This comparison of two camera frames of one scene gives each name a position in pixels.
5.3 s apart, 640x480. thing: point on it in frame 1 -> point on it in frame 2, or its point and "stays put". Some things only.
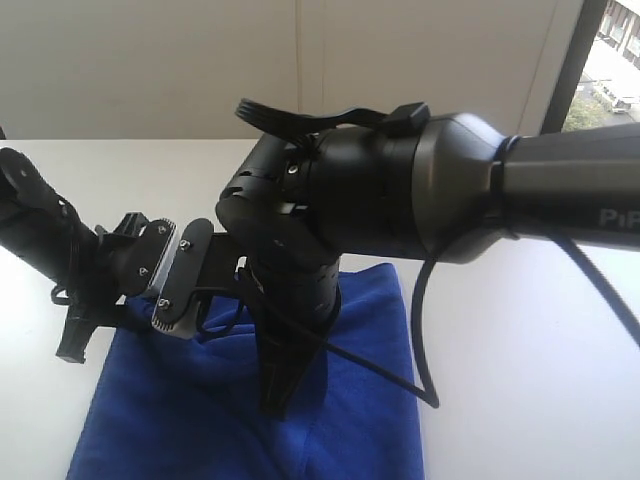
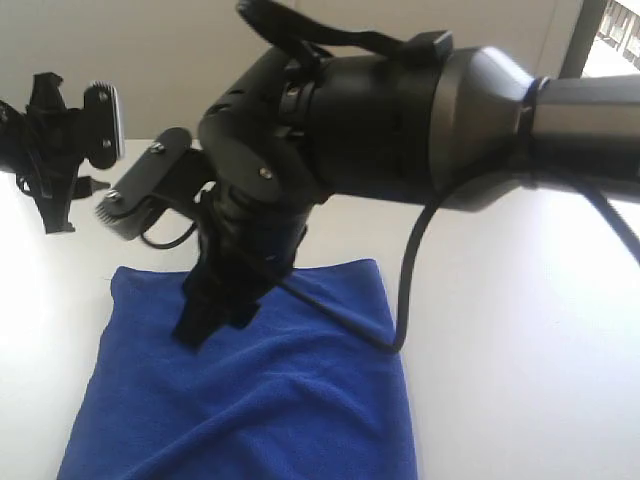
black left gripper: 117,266 -> 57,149
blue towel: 169,408 stays put
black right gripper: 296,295 -> 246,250
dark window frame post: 573,61 stays put
